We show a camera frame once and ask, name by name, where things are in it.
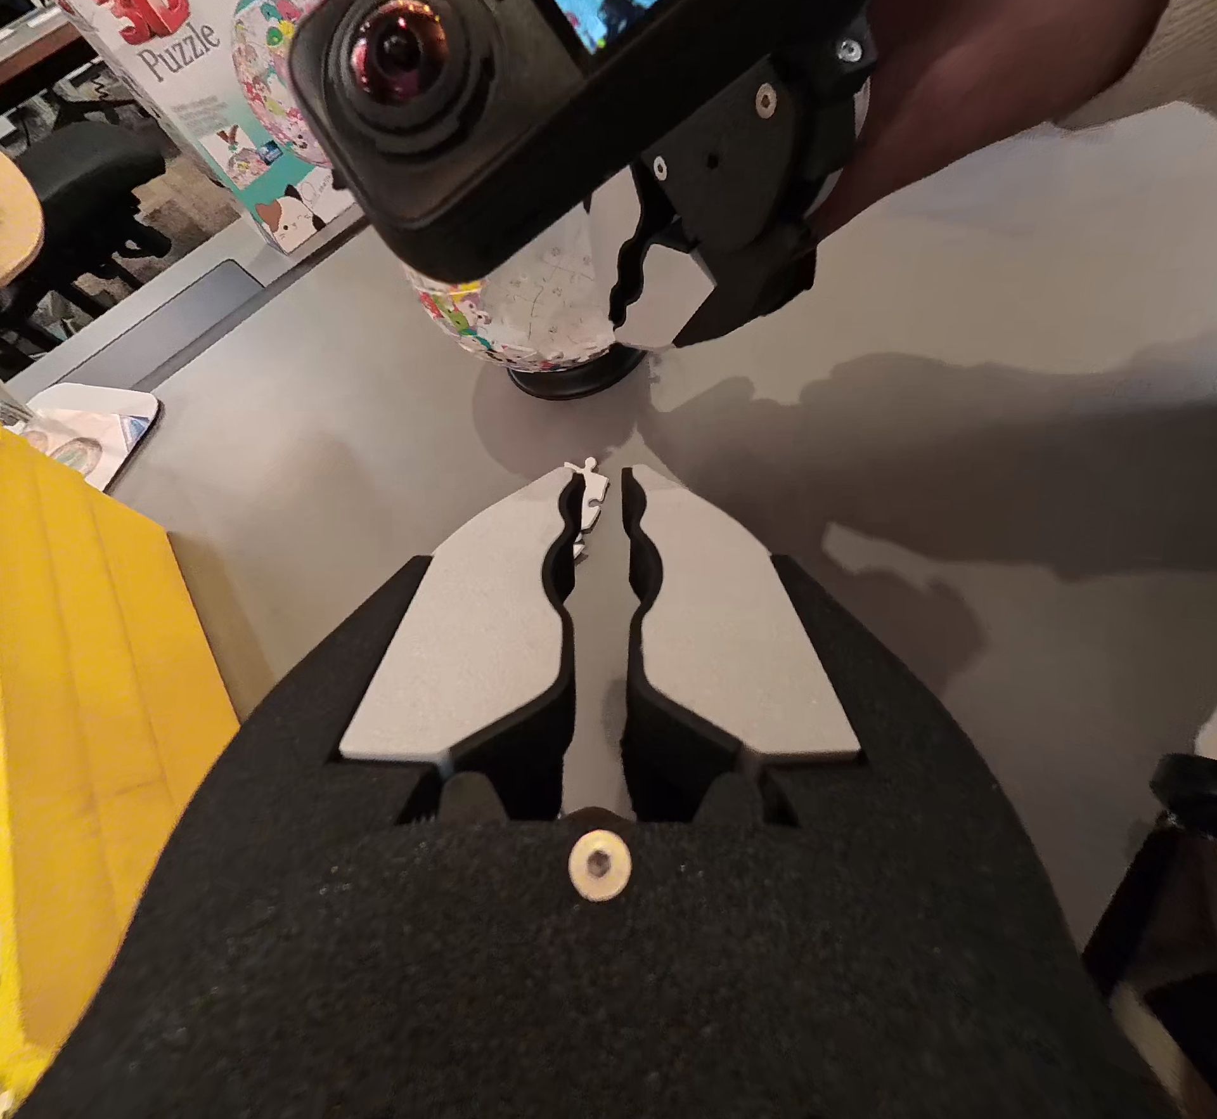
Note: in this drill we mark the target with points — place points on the person's right hand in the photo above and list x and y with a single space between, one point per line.
1026 25

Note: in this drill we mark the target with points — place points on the brown edged desk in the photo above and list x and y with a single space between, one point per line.
37 54

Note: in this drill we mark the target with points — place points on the black office chair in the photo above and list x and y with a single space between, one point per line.
85 177

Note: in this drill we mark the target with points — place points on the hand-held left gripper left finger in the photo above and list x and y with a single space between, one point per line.
465 652

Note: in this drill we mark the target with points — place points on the colourful puzzle ball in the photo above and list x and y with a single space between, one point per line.
532 310

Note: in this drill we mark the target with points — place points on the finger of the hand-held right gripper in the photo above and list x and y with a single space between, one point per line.
670 300
608 215

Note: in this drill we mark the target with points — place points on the puzzle box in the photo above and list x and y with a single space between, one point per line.
189 91

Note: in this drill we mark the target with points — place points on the white printed sheet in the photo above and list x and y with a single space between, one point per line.
104 424

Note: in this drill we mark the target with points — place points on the black fabric item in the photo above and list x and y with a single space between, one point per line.
1160 899

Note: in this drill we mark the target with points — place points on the round black ball stand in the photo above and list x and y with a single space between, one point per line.
570 381

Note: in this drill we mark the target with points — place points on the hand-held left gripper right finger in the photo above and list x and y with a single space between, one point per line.
741 652

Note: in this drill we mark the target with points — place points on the round wooden tabletop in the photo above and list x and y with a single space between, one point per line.
19 224

